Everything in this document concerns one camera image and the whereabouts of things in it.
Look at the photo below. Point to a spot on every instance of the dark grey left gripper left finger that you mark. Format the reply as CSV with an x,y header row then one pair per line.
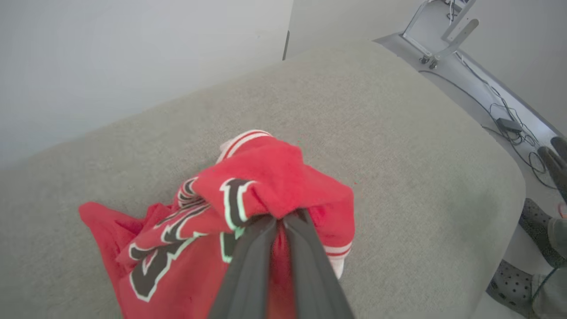
x,y
246,274

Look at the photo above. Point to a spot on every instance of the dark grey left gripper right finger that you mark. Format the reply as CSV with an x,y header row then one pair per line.
x,y
312,274

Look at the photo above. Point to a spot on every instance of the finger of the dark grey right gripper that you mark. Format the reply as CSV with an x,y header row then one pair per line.
x,y
557,170
561,146

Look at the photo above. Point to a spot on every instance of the red and white jersey shirt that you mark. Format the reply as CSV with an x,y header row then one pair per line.
x,y
274,164

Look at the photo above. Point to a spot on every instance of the grey perforated clog shoe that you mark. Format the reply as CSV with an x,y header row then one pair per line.
x,y
533,221
509,283

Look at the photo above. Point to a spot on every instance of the grey trouser leg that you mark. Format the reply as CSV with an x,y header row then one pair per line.
x,y
551,294
559,235

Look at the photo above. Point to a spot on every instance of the white metal stand frame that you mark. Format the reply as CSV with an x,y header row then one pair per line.
x,y
460,33

